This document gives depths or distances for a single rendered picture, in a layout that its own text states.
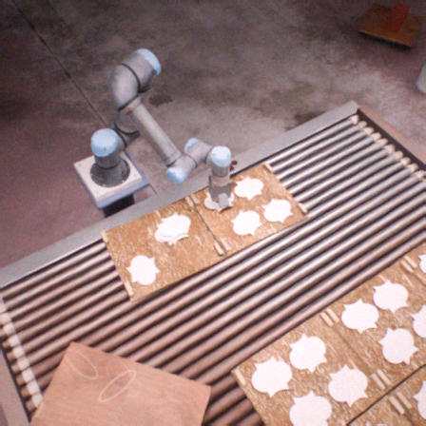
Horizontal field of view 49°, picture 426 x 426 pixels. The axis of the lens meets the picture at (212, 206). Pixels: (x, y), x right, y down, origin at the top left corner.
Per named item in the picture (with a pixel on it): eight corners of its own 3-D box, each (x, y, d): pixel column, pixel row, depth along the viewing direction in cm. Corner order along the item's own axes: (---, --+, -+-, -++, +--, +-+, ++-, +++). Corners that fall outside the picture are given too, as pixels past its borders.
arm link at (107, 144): (88, 159, 211) (83, 139, 200) (108, 142, 218) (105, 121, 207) (108, 172, 208) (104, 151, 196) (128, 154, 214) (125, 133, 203)
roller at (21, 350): (9, 354, 172) (4, 349, 168) (387, 148, 236) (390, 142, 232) (13, 365, 169) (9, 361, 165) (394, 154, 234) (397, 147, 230)
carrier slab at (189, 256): (100, 235, 198) (100, 233, 196) (187, 200, 209) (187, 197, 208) (131, 302, 180) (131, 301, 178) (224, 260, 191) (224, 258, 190)
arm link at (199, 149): (178, 148, 184) (200, 161, 180) (195, 132, 189) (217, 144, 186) (179, 162, 190) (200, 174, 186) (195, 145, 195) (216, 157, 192)
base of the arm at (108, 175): (90, 164, 222) (87, 150, 214) (121, 155, 226) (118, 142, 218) (99, 187, 214) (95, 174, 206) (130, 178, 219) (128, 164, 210)
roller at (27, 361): (13, 365, 169) (9, 361, 165) (395, 154, 234) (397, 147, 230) (18, 377, 167) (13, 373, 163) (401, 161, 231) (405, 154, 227)
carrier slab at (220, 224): (187, 198, 210) (187, 196, 209) (264, 165, 222) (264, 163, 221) (227, 258, 192) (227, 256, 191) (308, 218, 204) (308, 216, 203)
